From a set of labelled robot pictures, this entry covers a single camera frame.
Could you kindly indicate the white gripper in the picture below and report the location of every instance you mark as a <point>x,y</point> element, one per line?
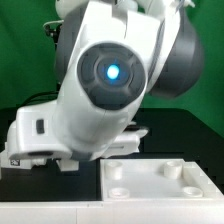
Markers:
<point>127,142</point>

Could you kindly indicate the white square tabletop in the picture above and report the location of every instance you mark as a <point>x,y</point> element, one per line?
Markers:
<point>147,179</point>

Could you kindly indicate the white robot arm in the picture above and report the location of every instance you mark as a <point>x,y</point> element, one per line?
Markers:
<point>109,54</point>

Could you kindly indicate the white L-shaped obstacle wall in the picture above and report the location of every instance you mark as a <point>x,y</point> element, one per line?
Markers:
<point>169,211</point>

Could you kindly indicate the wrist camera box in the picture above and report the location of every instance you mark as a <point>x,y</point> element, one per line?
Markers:
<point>31,134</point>

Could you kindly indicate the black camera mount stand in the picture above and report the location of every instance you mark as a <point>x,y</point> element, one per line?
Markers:
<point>52,28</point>

